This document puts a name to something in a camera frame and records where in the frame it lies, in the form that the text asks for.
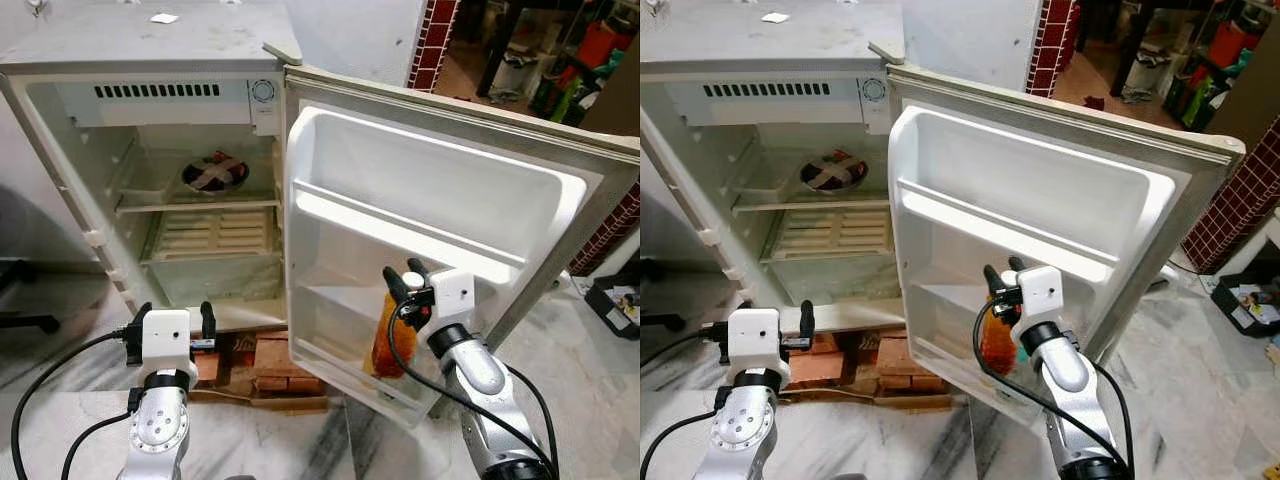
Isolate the white fridge door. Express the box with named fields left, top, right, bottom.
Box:
left=868, top=40, right=1247, bottom=431
left=262, top=42, right=641, bottom=431

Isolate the green bottle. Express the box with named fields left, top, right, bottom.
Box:
left=1185, top=75, right=1217, bottom=130
left=558, top=78, right=592, bottom=124

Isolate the black chair base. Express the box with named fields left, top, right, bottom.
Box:
left=0, top=258, right=62, bottom=337
left=640, top=258, right=692, bottom=337

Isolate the white fridge cabinet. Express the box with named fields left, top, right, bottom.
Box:
left=0, top=0, right=303, bottom=337
left=640, top=0, right=907, bottom=337

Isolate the orange bottle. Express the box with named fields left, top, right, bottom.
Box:
left=371, top=290, right=408, bottom=380
left=980, top=295, right=1019, bottom=377

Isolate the cream slatted crisper cover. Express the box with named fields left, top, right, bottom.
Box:
left=764, top=208, right=894, bottom=264
left=148, top=208, right=277, bottom=264

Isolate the dark brown cabinet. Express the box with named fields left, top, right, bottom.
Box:
left=1205, top=55, right=1280, bottom=151
left=580, top=62, right=641, bottom=137

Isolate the tan wooden board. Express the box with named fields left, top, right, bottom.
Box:
left=790, top=390, right=952, bottom=414
left=190, top=388, right=332, bottom=414

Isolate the white fridge vent panel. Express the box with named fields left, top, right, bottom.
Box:
left=664, top=78, right=890, bottom=137
left=55, top=78, right=284, bottom=137

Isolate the black floor box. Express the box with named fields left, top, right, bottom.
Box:
left=1209, top=269, right=1280, bottom=340
left=584, top=274, right=641, bottom=342

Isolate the red cylinder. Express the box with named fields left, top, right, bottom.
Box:
left=580, top=20, right=634, bottom=71
left=1208, top=18, right=1264, bottom=69

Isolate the red tiled pillar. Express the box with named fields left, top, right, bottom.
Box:
left=1024, top=0, right=1080, bottom=99
left=407, top=0, right=462, bottom=94

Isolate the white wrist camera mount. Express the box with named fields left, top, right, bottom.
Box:
left=727, top=308, right=782, bottom=373
left=1012, top=264, right=1064, bottom=327
left=403, top=268, right=477, bottom=336
left=140, top=308, right=197, bottom=373

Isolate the red tiled low wall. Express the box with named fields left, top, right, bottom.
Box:
left=570, top=180, right=641, bottom=277
left=1180, top=130, right=1280, bottom=277

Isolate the clear crisper drawer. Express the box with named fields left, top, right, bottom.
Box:
left=144, top=255, right=287, bottom=307
left=763, top=255, right=897, bottom=307

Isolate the clear fridge shelf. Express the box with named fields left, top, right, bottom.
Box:
left=731, top=195, right=892, bottom=217
left=114, top=195, right=282, bottom=217

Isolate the dark round bowl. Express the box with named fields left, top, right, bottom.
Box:
left=181, top=152, right=249, bottom=195
left=800, top=151, right=868, bottom=195

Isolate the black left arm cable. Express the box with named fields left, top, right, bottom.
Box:
left=60, top=408, right=136, bottom=480
left=640, top=325, right=707, bottom=373
left=640, top=408, right=727, bottom=480
left=8, top=330, right=127, bottom=480

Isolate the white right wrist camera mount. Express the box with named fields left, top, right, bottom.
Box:
left=1012, top=264, right=1064, bottom=327
left=403, top=268, right=477, bottom=336

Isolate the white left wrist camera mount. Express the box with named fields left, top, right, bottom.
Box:
left=727, top=308, right=782, bottom=373
left=140, top=308, right=197, bottom=373

